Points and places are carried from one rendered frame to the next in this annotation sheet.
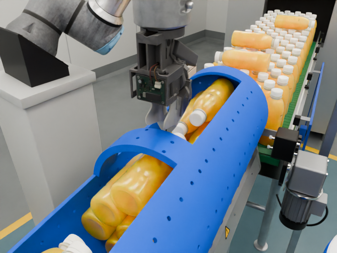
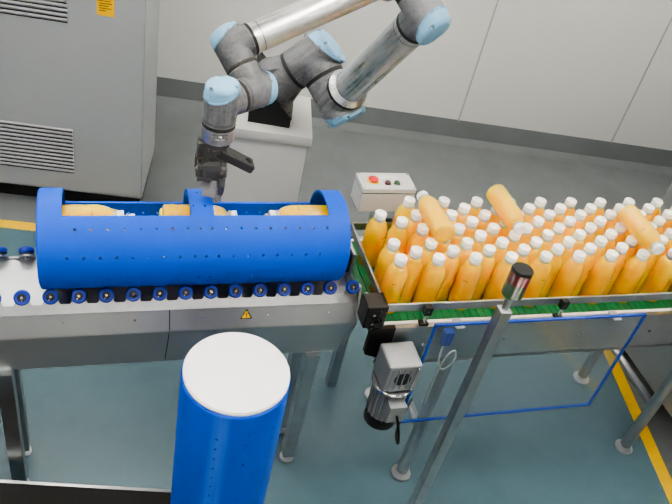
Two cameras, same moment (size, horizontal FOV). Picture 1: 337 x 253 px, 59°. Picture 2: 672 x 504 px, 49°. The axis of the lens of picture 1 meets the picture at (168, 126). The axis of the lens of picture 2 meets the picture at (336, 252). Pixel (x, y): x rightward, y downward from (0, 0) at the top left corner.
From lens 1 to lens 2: 1.77 m
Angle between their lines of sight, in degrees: 33
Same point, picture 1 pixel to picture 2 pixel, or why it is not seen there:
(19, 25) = (266, 66)
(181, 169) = (189, 219)
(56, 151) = (242, 188)
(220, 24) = not seen: outside the picture
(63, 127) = (258, 170)
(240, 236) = (393, 447)
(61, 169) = not seen: hidden behind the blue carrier
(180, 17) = (212, 141)
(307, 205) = (377, 397)
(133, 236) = (133, 219)
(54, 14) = (299, 69)
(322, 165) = (401, 362)
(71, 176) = not seen: hidden behind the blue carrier
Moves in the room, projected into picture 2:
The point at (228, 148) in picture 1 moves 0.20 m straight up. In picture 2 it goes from (241, 237) to (249, 180)
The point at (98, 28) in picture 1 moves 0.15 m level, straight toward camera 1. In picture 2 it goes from (327, 101) to (301, 114)
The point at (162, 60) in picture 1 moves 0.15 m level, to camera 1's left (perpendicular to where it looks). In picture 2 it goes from (204, 156) to (174, 129)
